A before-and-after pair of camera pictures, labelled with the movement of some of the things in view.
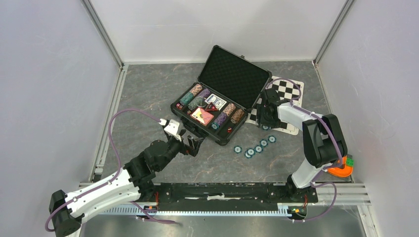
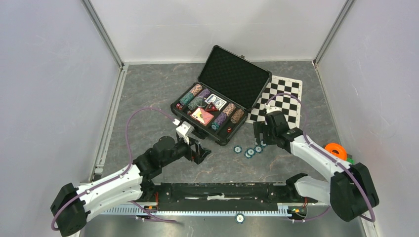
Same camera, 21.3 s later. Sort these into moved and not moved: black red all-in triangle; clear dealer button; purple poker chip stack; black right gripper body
Moved: black right gripper body
Not moved: purple poker chip stack; black red all-in triangle; clear dealer button
